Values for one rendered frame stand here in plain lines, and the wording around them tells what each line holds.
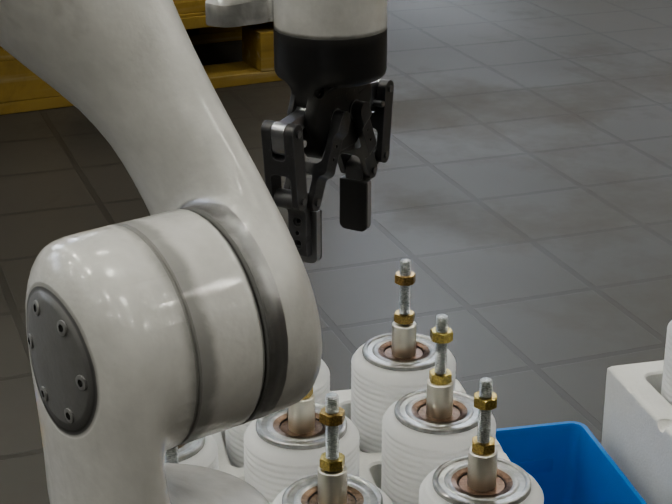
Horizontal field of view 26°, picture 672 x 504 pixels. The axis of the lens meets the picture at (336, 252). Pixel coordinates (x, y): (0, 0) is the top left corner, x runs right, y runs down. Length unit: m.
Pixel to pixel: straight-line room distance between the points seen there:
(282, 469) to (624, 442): 0.43
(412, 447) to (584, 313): 0.88
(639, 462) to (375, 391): 0.29
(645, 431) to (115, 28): 0.92
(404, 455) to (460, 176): 1.41
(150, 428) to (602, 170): 2.14
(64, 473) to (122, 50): 0.17
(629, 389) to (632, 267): 0.78
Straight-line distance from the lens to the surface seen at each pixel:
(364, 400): 1.32
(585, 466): 1.50
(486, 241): 2.29
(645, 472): 1.44
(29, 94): 3.01
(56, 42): 0.61
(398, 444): 1.21
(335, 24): 0.93
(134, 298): 0.54
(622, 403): 1.47
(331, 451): 1.08
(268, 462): 1.18
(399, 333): 1.32
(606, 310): 2.07
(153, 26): 0.60
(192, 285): 0.55
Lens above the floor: 0.83
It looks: 22 degrees down
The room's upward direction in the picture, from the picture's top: straight up
